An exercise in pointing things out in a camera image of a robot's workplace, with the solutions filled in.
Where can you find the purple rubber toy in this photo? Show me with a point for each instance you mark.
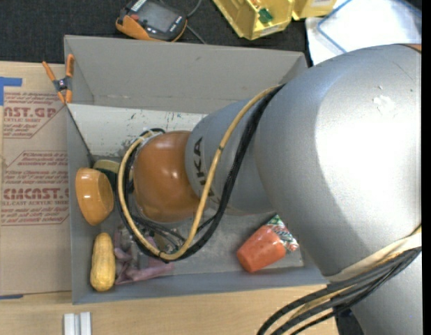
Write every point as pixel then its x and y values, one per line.
pixel 145 272

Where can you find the yellow toy squash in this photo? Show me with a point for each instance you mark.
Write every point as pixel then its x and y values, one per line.
pixel 103 262

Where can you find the orange bowl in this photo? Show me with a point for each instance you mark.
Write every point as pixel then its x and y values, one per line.
pixel 93 195

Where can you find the pale yellow and green sponge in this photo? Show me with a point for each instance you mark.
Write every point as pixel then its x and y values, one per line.
pixel 107 166

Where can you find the colourful printed packet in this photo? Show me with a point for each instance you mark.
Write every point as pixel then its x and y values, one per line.
pixel 288 239

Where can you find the brown cardboard board, red print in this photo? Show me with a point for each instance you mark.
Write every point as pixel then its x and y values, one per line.
pixel 34 250

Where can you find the grey metal bin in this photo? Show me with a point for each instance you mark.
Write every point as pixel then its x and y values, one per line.
pixel 173 79

